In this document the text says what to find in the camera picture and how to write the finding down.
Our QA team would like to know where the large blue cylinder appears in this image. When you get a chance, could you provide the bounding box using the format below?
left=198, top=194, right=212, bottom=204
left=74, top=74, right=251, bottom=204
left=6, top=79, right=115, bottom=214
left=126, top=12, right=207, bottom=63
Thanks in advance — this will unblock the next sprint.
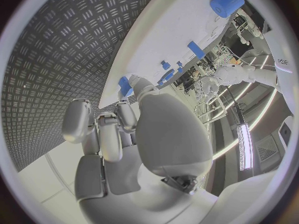
left=209, top=0, right=246, bottom=19

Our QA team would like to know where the blue rectangular block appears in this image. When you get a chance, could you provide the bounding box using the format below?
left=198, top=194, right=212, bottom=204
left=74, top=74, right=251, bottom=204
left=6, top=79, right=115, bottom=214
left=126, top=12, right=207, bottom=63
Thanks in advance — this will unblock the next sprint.
left=187, top=40, right=206, bottom=59

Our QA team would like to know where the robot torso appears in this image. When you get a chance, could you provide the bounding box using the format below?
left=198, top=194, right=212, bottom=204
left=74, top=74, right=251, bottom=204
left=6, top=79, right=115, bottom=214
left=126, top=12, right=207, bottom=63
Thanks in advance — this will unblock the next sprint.
left=242, top=0, right=296, bottom=116

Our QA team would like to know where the white task board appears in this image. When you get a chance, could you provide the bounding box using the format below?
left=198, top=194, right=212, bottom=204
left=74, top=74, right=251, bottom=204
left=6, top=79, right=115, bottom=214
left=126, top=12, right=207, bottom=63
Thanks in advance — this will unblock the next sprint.
left=98, top=0, right=235, bottom=109

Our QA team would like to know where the cluttered workshop desk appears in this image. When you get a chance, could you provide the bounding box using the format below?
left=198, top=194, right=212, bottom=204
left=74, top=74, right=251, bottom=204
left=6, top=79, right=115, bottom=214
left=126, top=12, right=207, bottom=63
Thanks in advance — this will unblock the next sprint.
left=200, top=44, right=242, bottom=72

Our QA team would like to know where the blue plug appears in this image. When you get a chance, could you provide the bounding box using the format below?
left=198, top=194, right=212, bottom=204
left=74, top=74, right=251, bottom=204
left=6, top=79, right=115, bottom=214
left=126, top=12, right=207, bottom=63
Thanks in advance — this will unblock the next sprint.
left=157, top=69, right=175, bottom=86

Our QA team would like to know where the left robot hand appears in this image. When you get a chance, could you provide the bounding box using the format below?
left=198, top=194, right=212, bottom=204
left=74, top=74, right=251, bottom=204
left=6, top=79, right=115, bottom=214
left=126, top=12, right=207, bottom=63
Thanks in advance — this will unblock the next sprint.
left=194, top=75, right=221, bottom=104

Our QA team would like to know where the glowing light bar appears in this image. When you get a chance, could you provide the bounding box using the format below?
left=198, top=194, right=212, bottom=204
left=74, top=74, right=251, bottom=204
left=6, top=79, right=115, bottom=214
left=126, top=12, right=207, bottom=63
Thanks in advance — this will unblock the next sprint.
left=236, top=123, right=254, bottom=172

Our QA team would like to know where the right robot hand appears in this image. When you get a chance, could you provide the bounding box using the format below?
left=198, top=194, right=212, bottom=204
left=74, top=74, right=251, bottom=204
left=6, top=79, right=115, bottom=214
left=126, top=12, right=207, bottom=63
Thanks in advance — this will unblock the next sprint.
left=61, top=74, right=219, bottom=224

